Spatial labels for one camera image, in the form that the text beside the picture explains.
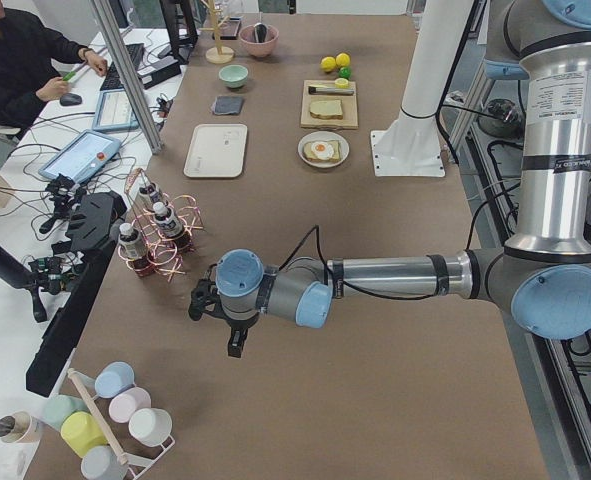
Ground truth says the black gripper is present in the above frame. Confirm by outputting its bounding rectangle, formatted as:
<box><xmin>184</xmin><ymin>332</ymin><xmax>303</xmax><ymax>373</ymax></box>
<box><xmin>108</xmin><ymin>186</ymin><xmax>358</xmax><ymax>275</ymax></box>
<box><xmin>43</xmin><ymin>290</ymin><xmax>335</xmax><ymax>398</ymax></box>
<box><xmin>188</xmin><ymin>264</ymin><xmax>224</xmax><ymax>321</ymax></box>

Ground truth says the plain bread slice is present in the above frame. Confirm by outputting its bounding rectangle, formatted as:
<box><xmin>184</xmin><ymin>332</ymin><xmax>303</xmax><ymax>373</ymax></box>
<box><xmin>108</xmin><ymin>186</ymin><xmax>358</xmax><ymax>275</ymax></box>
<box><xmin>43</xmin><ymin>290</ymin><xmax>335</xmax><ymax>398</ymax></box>
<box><xmin>309</xmin><ymin>99</ymin><xmax>344</xmax><ymax>120</ymax></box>

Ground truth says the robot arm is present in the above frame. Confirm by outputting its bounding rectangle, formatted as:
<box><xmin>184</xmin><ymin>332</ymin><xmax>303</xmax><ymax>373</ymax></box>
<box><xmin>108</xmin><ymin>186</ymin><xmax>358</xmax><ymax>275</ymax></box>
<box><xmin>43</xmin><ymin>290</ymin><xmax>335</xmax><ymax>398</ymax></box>
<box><xmin>188</xmin><ymin>1</ymin><xmax>591</xmax><ymax>356</ymax></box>

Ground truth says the cream rabbit tray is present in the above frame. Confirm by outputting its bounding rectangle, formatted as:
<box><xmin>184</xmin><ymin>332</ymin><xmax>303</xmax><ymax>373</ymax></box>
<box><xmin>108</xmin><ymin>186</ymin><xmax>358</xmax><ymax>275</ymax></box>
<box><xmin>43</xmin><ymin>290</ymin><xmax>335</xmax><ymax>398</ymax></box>
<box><xmin>183</xmin><ymin>124</ymin><xmax>248</xmax><ymax>179</ymax></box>

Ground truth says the tea bottle lower left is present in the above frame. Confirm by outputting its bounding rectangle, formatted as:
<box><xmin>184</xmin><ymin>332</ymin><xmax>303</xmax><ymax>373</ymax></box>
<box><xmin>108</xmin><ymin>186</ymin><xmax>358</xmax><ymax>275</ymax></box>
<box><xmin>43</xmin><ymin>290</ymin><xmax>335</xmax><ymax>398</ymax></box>
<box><xmin>153</xmin><ymin>202</ymin><xmax>184</xmax><ymax>238</ymax></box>

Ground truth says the tea bottle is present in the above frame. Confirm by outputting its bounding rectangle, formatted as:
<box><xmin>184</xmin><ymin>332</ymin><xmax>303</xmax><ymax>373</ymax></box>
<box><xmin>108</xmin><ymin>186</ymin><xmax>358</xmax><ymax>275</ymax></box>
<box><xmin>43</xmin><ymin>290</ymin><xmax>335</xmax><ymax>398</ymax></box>
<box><xmin>153</xmin><ymin>202</ymin><xmax>184</xmax><ymax>238</ymax></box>
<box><xmin>138</xmin><ymin>183</ymin><xmax>164</xmax><ymax>211</ymax></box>
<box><xmin>119</xmin><ymin>222</ymin><xmax>144</xmax><ymax>260</ymax></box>

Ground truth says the tea bottle lower right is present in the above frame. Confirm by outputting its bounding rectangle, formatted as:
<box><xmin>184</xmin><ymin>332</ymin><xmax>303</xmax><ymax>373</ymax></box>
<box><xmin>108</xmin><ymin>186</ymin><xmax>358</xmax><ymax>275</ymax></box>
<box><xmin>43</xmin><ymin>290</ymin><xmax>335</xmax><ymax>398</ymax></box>
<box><xmin>119</xmin><ymin>222</ymin><xmax>144</xmax><ymax>260</ymax></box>

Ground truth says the tea bottle upper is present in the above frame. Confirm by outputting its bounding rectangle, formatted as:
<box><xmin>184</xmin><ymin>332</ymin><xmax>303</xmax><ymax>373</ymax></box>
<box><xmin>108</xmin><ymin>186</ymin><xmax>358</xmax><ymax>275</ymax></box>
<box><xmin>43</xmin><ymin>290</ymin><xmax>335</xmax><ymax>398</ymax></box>
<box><xmin>138</xmin><ymin>183</ymin><xmax>164</xmax><ymax>211</ymax></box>

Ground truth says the light blue cup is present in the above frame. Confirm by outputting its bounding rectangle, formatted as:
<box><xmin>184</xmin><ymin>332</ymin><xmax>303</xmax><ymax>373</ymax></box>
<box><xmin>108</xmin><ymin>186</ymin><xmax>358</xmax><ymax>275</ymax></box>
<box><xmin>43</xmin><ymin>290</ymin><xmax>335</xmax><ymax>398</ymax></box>
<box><xmin>94</xmin><ymin>361</ymin><xmax>135</xmax><ymax>399</ymax></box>

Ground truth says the pink cup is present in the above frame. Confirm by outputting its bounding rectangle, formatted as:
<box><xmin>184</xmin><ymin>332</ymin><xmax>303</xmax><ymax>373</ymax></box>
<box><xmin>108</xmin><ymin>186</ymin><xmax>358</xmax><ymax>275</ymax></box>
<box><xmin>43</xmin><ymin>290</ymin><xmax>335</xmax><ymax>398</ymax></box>
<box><xmin>108</xmin><ymin>386</ymin><xmax>151</xmax><ymax>423</ymax></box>

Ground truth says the white cup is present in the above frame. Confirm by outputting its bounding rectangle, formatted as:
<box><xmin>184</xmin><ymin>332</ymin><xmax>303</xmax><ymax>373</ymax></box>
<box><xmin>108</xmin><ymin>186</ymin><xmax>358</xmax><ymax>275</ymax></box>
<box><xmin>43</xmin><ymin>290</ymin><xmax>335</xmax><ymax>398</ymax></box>
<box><xmin>128</xmin><ymin>408</ymin><xmax>172</xmax><ymax>447</ymax></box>

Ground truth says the bread slice under egg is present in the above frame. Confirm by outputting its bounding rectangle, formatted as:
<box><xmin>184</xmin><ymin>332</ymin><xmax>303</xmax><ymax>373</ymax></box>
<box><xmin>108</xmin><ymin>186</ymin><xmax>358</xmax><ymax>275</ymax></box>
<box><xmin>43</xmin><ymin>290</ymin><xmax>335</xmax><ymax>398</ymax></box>
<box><xmin>303</xmin><ymin>140</ymin><xmax>341</xmax><ymax>163</ymax></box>

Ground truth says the yellow cup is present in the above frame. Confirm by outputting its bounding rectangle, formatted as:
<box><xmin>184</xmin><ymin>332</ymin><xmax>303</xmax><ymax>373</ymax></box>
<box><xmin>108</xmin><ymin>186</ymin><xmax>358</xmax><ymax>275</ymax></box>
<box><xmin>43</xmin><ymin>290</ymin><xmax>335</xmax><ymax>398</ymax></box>
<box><xmin>60</xmin><ymin>411</ymin><xmax>108</xmax><ymax>458</ymax></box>

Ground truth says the blue teach pendant near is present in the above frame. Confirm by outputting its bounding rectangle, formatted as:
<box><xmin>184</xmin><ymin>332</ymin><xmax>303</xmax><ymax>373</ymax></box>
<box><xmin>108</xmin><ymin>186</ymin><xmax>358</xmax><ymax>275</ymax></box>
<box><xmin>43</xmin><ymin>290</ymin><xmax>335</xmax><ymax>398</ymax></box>
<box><xmin>38</xmin><ymin>130</ymin><xmax>121</xmax><ymax>184</ymax></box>

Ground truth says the blue teach pendant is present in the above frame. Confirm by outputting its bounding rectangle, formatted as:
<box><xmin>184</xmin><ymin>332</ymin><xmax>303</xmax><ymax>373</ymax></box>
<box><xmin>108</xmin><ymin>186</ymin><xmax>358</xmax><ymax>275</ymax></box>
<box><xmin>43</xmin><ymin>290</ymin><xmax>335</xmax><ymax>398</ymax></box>
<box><xmin>38</xmin><ymin>130</ymin><xmax>121</xmax><ymax>184</ymax></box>
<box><xmin>92</xmin><ymin>89</ymin><xmax>139</xmax><ymax>133</ymax></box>

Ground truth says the fried egg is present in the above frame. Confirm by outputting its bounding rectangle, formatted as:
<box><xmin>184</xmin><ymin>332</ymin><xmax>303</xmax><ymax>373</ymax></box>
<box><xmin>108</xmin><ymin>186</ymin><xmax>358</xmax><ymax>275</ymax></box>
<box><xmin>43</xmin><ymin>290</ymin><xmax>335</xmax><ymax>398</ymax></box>
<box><xmin>311</xmin><ymin>141</ymin><xmax>334</xmax><ymax>160</ymax></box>

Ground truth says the pale green cup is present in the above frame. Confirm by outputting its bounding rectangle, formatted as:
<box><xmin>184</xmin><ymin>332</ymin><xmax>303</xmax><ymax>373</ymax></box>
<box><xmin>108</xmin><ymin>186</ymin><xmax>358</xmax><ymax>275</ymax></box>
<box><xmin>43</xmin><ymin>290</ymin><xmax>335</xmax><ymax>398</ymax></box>
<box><xmin>41</xmin><ymin>394</ymin><xmax>88</xmax><ymax>431</ymax></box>

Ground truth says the grey folded cloth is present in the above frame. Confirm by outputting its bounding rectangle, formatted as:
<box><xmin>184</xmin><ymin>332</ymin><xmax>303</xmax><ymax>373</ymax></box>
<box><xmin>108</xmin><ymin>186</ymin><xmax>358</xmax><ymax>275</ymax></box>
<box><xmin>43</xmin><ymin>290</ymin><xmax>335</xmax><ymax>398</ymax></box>
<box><xmin>211</xmin><ymin>95</ymin><xmax>244</xmax><ymax>116</ymax></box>

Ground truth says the grey cup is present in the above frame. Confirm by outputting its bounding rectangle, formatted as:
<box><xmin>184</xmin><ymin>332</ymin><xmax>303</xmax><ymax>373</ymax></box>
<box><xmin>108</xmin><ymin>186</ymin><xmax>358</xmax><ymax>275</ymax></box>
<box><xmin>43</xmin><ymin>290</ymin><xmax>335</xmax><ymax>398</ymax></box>
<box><xmin>81</xmin><ymin>446</ymin><xmax>128</xmax><ymax>480</ymax></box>

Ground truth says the white round plate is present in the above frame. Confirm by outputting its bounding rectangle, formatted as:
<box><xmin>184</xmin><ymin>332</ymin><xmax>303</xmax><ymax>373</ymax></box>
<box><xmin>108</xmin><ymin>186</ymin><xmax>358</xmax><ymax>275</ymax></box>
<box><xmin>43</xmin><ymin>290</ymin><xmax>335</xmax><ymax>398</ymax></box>
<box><xmin>298</xmin><ymin>131</ymin><xmax>350</xmax><ymax>169</ymax></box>

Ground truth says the blue teach pendant far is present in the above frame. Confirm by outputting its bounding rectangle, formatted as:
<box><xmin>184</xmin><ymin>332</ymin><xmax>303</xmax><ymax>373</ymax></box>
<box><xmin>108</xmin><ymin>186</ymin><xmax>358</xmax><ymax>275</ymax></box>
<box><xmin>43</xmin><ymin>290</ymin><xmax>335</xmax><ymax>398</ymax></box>
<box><xmin>92</xmin><ymin>89</ymin><xmax>139</xmax><ymax>133</ymax></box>

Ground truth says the mint green bowl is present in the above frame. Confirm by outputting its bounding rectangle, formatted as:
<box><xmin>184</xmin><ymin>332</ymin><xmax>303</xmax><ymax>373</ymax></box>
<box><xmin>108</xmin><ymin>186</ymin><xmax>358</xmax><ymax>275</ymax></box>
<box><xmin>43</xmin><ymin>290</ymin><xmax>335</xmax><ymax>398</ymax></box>
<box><xmin>218</xmin><ymin>65</ymin><xmax>249</xmax><ymax>89</ymax></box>

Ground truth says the paper cup with steel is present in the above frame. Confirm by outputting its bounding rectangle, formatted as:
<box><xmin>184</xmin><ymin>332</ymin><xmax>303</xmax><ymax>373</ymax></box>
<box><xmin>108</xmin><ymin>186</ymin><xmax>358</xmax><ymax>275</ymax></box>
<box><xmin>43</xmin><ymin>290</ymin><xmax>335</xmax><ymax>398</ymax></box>
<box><xmin>0</xmin><ymin>411</ymin><xmax>43</xmax><ymax>444</ymax></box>

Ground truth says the steel muddler black tip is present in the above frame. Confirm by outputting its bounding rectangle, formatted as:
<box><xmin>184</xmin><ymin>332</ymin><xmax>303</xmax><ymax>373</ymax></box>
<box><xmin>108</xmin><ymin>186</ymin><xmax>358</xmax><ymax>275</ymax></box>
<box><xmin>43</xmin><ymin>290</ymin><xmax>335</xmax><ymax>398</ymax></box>
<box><xmin>307</xmin><ymin>85</ymin><xmax>355</xmax><ymax>96</ymax></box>

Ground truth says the black keyboard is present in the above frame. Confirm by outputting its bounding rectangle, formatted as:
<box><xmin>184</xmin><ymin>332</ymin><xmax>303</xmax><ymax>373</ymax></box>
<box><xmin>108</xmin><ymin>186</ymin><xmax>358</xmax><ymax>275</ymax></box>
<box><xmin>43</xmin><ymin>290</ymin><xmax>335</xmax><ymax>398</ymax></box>
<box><xmin>98</xmin><ymin>42</ymin><xmax>147</xmax><ymax>92</ymax></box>

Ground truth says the computer mouse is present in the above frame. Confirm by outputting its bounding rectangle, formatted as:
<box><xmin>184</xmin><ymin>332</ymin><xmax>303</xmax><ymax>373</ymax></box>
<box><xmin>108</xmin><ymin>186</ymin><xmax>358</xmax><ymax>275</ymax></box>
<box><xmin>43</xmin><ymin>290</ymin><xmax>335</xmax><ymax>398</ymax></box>
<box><xmin>59</xmin><ymin>93</ymin><xmax>83</xmax><ymax>107</ymax></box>

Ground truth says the wooden mug tree stand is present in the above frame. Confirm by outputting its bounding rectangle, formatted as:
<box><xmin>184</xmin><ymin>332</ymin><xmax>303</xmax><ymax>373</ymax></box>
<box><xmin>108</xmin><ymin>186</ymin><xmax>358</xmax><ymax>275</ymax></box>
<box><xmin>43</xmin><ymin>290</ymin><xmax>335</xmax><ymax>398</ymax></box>
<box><xmin>201</xmin><ymin>0</ymin><xmax>235</xmax><ymax>65</ymax></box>

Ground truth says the wooden cutting board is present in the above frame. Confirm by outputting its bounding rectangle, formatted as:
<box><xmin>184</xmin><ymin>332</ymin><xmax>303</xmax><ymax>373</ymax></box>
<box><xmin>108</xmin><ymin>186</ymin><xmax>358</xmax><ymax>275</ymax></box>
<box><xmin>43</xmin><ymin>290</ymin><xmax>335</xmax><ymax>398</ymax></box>
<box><xmin>300</xmin><ymin>80</ymin><xmax>359</xmax><ymax>129</ymax></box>

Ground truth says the halved lemon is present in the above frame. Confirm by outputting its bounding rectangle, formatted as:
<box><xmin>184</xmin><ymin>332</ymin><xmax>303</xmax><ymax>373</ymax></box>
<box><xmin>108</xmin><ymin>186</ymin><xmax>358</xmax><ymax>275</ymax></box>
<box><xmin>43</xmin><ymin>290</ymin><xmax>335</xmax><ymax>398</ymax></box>
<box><xmin>334</xmin><ymin>77</ymin><xmax>350</xmax><ymax>89</ymax></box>

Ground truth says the pink bowl with ice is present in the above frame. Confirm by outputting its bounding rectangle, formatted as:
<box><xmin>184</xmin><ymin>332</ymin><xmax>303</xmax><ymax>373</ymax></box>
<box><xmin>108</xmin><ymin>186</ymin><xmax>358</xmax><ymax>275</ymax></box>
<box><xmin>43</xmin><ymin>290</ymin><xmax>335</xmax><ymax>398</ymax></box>
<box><xmin>238</xmin><ymin>23</ymin><xmax>280</xmax><ymax>58</ymax></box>

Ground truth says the yellow lemon upper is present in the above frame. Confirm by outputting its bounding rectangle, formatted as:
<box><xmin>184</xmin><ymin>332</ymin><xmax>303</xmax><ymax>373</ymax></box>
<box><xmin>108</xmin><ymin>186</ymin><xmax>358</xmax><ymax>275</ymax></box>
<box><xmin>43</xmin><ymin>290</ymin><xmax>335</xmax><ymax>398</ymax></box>
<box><xmin>320</xmin><ymin>56</ymin><xmax>337</xmax><ymax>73</ymax></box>

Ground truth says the yellow lemon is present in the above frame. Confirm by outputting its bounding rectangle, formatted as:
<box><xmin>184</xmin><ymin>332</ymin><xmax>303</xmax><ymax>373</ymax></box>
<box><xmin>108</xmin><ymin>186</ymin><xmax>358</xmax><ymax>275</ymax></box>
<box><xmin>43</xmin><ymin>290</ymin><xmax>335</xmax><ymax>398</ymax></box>
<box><xmin>320</xmin><ymin>56</ymin><xmax>337</xmax><ymax>73</ymax></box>
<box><xmin>335</xmin><ymin>52</ymin><xmax>351</xmax><ymax>69</ymax></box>

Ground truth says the green lime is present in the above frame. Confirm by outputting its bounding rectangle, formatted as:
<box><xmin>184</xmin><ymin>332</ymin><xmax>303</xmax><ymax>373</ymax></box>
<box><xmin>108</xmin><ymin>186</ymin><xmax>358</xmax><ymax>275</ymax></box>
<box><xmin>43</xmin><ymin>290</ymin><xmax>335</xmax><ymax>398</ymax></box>
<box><xmin>338</xmin><ymin>66</ymin><xmax>352</xmax><ymax>79</ymax></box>

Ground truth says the steel ice scoop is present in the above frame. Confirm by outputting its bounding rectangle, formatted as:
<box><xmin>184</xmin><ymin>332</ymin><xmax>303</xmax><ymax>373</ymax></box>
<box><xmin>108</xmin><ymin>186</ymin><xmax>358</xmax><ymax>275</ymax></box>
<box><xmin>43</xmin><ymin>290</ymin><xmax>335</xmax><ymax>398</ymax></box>
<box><xmin>253</xmin><ymin>16</ymin><xmax>268</xmax><ymax>43</ymax></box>

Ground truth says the yellow lemon lower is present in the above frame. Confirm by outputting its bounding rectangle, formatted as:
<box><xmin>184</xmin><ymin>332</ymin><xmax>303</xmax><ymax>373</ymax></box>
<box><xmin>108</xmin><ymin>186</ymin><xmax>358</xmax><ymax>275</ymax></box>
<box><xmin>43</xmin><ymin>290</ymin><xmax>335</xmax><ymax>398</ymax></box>
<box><xmin>335</xmin><ymin>52</ymin><xmax>351</xmax><ymax>69</ymax></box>

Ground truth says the person in black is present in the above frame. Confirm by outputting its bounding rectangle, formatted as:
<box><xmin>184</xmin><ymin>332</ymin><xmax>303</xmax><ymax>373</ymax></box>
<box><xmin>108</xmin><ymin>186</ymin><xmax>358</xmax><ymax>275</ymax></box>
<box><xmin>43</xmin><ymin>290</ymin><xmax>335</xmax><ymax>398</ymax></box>
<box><xmin>0</xmin><ymin>2</ymin><xmax>107</xmax><ymax>129</ymax></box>

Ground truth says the copper wire bottle rack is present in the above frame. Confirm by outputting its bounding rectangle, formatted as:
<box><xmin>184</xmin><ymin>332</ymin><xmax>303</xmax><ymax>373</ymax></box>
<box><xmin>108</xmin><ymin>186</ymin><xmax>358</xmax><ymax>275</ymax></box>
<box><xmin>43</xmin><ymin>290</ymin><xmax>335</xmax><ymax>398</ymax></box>
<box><xmin>117</xmin><ymin>168</ymin><xmax>204</xmax><ymax>280</ymax></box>

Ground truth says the black camera tripod device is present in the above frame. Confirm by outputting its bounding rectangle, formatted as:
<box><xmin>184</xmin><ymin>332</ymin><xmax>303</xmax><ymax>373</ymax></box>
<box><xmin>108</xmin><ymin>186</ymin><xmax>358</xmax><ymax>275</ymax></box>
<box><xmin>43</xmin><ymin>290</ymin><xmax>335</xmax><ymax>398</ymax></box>
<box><xmin>0</xmin><ymin>246</ymin><xmax>84</xmax><ymax>323</ymax></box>

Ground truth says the white wire cup rack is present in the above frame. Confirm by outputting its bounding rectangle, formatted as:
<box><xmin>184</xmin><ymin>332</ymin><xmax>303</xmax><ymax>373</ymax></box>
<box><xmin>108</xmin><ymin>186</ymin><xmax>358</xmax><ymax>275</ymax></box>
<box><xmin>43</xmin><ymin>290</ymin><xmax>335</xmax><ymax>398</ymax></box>
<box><xmin>67</xmin><ymin>368</ymin><xmax>176</xmax><ymax>479</ymax></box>

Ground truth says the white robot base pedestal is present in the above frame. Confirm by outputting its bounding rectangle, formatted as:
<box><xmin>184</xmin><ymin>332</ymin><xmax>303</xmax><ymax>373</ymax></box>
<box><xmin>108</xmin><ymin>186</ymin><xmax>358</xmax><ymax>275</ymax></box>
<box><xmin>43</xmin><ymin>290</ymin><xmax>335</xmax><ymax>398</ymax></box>
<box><xmin>371</xmin><ymin>0</ymin><xmax>475</xmax><ymax>177</ymax></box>

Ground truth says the aluminium frame post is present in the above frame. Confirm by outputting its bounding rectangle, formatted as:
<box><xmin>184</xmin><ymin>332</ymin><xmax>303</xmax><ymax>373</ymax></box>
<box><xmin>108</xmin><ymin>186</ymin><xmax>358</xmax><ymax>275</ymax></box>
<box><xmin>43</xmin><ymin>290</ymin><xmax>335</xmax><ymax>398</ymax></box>
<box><xmin>90</xmin><ymin>0</ymin><xmax>163</xmax><ymax>154</ymax></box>

